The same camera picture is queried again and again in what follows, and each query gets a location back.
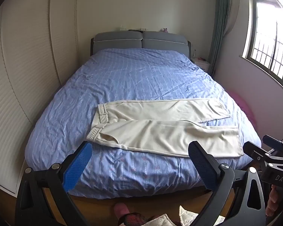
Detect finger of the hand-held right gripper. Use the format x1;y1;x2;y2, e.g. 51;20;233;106
243;141;275;168
262;135;283;150

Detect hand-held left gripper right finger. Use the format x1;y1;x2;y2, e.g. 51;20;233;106
188;141;266;226

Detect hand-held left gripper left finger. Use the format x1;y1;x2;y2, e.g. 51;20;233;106
18;141;93;226

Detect cream pants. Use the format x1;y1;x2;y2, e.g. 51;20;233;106
86;98;244;158

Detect person's right hand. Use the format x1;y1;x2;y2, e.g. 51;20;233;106
266;185;280;217

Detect pink cushion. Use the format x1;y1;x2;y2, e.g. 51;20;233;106
226;88;257;132

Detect pink slipper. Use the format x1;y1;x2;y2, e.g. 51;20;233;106
114;204;131;226

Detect person's white quilted jacket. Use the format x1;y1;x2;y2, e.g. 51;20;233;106
141;206;224;226

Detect person's dark plaid trouser leg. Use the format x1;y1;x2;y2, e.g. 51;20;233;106
119;213;151;226

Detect blue checked duvet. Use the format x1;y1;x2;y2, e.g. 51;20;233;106
25;48;262;197

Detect barred window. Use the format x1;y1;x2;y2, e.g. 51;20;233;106
242;0;283;95

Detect white nightstand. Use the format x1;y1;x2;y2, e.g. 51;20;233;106
194;58;211;72

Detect white louvred wardrobe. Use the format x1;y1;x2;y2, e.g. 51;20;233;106
0;0;81;197

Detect grey-green curtain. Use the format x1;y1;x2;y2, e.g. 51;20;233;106
208;0;234;76

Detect grey upholstered headboard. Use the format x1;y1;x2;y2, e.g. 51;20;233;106
91;31;191;59

